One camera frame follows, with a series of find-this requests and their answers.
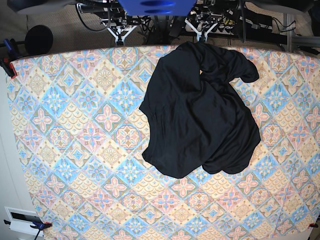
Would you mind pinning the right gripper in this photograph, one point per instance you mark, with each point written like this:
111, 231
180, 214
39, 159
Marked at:
120, 30

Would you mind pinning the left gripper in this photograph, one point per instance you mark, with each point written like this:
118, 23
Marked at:
202, 33

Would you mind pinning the black t-shirt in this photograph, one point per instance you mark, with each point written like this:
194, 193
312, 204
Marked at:
196, 118

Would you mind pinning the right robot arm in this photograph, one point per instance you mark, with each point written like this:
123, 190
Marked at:
112, 16

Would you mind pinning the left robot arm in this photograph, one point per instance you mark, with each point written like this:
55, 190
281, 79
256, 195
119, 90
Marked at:
214, 18

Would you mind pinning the white power strip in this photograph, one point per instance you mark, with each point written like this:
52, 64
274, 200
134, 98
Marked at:
224, 27

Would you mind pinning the black round stool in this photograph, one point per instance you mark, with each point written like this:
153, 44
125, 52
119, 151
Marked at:
38, 40

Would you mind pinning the blue orange clamp upper left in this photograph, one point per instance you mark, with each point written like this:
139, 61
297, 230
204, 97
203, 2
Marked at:
6, 62

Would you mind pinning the blue orange clamp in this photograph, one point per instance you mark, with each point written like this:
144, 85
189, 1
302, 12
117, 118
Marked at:
37, 226
6, 62

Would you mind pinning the patterned tablecloth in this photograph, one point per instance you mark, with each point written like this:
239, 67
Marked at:
80, 137

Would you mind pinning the blue orange clamp lower left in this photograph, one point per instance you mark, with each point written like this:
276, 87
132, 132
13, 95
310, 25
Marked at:
37, 226

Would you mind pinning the white floor vent box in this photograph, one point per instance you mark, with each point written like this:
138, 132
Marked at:
20, 220

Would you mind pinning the orange clamp lower right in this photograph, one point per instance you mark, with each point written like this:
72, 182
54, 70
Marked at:
313, 225

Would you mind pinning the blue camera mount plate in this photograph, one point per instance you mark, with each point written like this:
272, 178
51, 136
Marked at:
157, 7

